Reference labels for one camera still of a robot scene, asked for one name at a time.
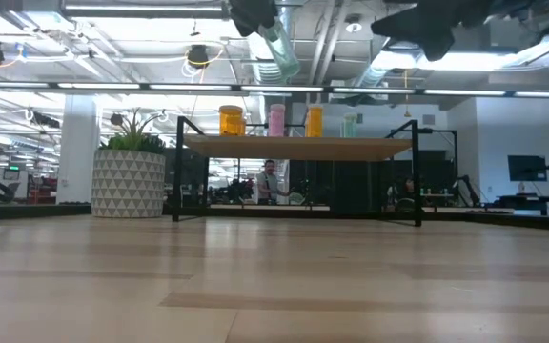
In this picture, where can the succulent in patterned pot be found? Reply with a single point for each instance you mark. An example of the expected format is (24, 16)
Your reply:
(127, 183)

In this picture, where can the black computer monitor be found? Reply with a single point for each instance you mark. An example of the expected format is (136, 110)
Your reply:
(527, 167)

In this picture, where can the wooden shelf black legs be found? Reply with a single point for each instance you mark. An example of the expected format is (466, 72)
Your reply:
(298, 147)

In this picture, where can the person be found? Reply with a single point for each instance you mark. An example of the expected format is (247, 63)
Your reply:
(269, 183)
(400, 193)

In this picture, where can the black standing desk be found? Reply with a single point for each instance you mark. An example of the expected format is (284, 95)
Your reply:
(536, 199)

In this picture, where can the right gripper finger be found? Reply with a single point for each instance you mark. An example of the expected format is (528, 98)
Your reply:
(427, 24)

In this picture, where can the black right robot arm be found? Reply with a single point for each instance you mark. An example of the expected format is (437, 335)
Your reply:
(508, 5)

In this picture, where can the small orange medicine bottle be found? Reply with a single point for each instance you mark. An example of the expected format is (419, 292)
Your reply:
(314, 123)

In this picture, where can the green medicine bottle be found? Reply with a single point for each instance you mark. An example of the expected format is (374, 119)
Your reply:
(281, 52)
(350, 126)

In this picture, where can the long LED light bar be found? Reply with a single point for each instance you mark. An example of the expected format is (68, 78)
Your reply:
(112, 86)

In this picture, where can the pink medicine bottle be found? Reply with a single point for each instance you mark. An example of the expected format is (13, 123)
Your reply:
(277, 121)

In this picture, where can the silver ventilation duct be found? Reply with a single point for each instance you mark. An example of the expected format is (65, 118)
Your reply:
(255, 62)
(379, 71)

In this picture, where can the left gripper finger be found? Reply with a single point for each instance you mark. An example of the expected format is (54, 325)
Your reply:
(253, 14)

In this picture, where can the black aluminium rig frame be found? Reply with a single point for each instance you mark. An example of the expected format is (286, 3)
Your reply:
(26, 212)

